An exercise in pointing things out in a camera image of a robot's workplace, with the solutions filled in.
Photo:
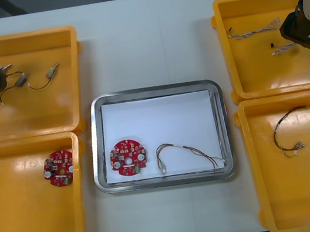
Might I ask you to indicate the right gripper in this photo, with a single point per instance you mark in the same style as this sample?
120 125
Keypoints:
305 34

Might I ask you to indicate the yellow-orange plastic bin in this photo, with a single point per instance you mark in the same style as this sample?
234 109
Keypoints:
270 73
26 218
52 109
303 186

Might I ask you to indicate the round red circuit board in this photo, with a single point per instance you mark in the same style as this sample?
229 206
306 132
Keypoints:
125 152
58 160

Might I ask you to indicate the steel tray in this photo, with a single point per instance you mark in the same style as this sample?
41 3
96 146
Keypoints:
169 183

